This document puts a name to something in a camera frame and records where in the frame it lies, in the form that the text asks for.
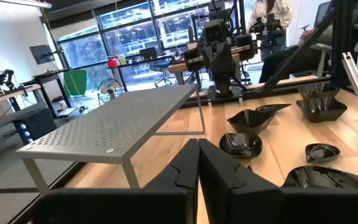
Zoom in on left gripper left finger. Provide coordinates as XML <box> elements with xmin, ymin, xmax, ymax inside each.
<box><xmin>31</xmin><ymin>138</ymin><xmax>200</xmax><ymax>224</ymax></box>

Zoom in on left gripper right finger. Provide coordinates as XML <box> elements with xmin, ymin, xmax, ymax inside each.
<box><xmin>199</xmin><ymin>138</ymin><xmax>358</xmax><ymax>224</ymax></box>

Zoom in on black wavy round mini plate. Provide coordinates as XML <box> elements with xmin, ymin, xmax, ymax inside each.
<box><xmin>218</xmin><ymin>132</ymin><xmax>264</xmax><ymax>160</ymax></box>

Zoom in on person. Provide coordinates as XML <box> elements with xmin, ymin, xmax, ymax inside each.
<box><xmin>247</xmin><ymin>0</ymin><xmax>293</xmax><ymax>62</ymax></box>
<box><xmin>259</xmin><ymin>26</ymin><xmax>334</xmax><ymax>84</ymax></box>

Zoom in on grey office chair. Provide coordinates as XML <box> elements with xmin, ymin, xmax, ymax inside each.
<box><xmin>310</xmin><ymin>1</ymin><xmax>335</xmax><ymax>78</ymax></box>

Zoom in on black desktop monitor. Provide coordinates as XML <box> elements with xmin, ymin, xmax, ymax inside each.
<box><xmin>139</xmin><ymin>46</ymin><xmax>158</xmax><ymax>62</ymax></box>

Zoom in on grey perforated metal riser shelf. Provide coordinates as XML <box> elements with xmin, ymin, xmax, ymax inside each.
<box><xmin>15</xmin><ymin>83</ymin><xmax>206</xmax><ymax>195</ymax></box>

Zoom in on silver aluminium extrusion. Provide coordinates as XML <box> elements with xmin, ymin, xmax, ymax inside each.
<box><xmin>341</xmin><ymin>51</ymin><xmax>358</xmax><ymax>99</ymax></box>

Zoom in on small floor fan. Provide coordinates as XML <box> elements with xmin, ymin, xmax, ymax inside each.
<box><xmin>97</xmin><ymin>77</ymin><xmax>122</xmax><ymax>101</ymax></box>

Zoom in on red container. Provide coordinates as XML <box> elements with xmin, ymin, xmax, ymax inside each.
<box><xmin>106</xmin><ymin>57</ymin><xmax>121</xmax><ymax>69</ymax></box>

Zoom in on black computer tower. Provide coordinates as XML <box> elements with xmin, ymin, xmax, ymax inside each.
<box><xmin>12</xmin><ymin>107</ymin><xmax>58</xmax><ymax>146</ymax></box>

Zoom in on green board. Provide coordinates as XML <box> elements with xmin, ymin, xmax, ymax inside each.
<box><xmin>63</xmin><ymin>68</ymin><xmax>88</xmax><ymax>97</ymax></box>

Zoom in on black standing desk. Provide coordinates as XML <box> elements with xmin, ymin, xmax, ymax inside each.
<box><xmin>19</xmin><ymin>68</ymin><xmax>73</xmax><ymax>110</ymax></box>

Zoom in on wooden top desk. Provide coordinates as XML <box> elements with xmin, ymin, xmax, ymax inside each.
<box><xmin>0</xmin><ymin>83</ymin><xmax>43</xmax><ymax>110</ymax></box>

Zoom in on long ceiling light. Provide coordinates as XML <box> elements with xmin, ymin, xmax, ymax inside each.
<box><xmin>0</xmin><ymin>0</ymin><xmax>53</xmax><ymax>9</ymax></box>

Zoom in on black aluminium rig frame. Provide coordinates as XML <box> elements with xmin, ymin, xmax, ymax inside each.
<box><xmin>178</xmin><ymin>0</ymin><xmax>358</xmax><ymax>109</ymax></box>

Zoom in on black wall-mounted monitor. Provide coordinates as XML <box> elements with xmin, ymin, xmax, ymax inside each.
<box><xmin>29</xmin><ymin>44</ymin><xmax>56</xmax><ymax>66</ymax></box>

